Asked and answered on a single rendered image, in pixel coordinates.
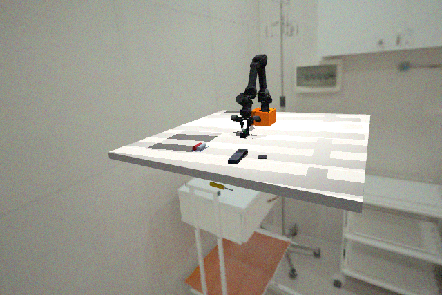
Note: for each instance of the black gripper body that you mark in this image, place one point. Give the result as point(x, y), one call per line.
point(235, 118)

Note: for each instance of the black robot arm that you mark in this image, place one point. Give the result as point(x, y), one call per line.
point(257, 66)

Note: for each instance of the yellow-brown screwdriver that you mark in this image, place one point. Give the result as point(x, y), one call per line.
point(218, 186)

